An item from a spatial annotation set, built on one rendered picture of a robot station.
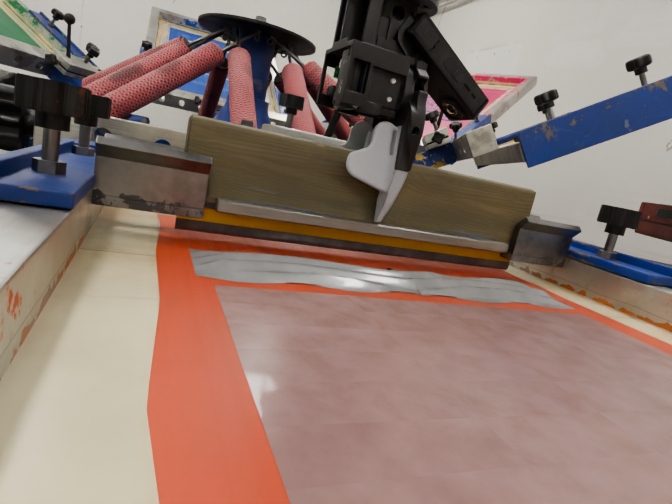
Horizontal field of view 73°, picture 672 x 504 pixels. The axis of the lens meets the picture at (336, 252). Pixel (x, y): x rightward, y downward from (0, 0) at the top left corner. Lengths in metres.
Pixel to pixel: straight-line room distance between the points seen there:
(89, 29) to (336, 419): 4.50
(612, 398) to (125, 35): 4.48
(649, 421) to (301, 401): 0.18
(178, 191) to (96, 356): 0.21
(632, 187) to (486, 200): 2.23
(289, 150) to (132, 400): 0.29
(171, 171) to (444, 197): 0.27
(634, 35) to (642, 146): 0.61
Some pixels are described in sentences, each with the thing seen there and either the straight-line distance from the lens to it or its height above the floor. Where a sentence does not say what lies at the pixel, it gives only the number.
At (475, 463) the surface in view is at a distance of 0.19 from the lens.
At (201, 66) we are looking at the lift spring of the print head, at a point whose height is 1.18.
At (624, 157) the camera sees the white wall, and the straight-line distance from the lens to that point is 2.80.
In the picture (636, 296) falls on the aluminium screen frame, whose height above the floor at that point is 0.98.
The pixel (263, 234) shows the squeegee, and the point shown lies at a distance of 0.43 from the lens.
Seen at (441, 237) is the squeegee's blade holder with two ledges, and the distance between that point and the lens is 0.49.
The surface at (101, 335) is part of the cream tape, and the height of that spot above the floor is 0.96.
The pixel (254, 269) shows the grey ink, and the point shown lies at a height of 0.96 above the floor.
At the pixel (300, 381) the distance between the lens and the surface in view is 0.20.
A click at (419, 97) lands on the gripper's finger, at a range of 0.43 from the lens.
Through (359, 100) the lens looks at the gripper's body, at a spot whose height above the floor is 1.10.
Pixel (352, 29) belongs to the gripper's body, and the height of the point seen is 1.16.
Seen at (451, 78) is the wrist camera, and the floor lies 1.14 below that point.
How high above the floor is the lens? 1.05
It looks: 12 degrees down
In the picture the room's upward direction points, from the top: 12 degrees clockwise
